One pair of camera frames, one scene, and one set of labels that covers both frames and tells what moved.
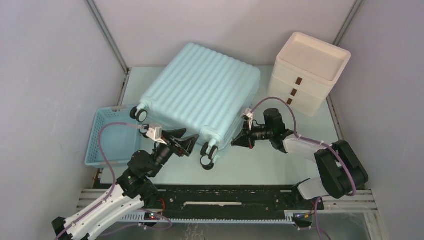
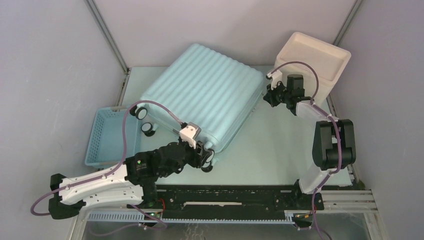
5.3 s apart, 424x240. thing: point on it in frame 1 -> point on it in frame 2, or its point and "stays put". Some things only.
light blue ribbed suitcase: (203, 92) stays put
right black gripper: (246, 139) -> (270, 96)
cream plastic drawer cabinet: (306, 70) stays put
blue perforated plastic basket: (119, 142) stays put
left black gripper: (186, 144) -> (200, 155)
